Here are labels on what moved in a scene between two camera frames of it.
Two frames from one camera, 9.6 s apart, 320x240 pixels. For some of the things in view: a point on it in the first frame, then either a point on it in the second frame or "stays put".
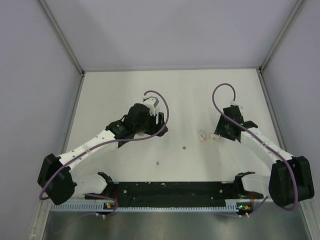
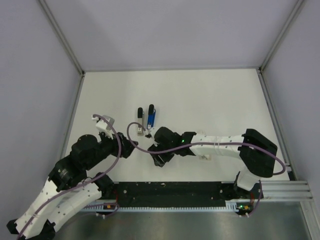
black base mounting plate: [170, 194] stays put
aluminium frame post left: [62, 36] stays put
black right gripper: [219, 129] -> [159, 161]
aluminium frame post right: [295, 12] stays put
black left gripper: [155, 127] -> [127, 146]
